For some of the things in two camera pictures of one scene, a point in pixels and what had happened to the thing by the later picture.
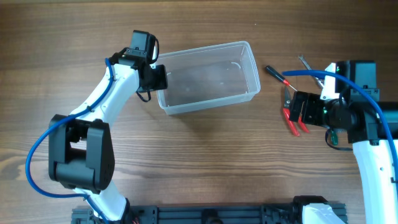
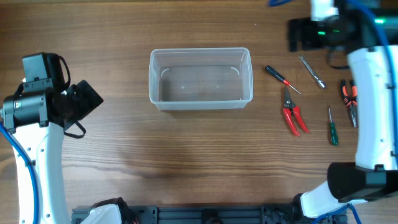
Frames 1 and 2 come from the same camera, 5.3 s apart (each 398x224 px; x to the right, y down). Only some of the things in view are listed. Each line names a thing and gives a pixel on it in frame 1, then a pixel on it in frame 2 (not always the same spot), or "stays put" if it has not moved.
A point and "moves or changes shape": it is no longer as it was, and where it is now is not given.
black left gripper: (158, 78) -> (86, 97)
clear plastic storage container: (204, 76) moves or changes shape
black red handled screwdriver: (278, 76) stays put
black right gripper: (300, 106) -> (298, 35)
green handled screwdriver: (334, 137) stays put
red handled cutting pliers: (286, 111) stays put
